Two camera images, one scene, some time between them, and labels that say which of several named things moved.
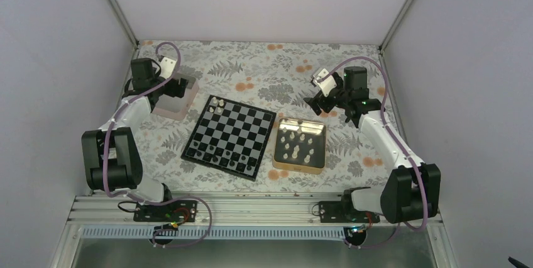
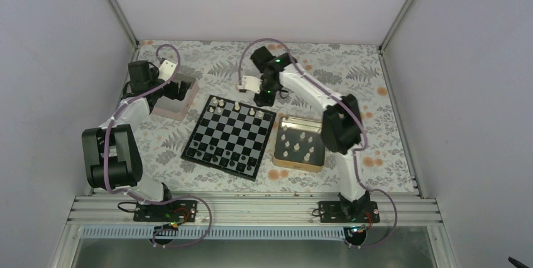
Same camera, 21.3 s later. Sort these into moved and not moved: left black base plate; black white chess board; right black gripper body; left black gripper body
Moved: right black gripper body
Not moved: left black base plate; left black gripper body; black white chess board
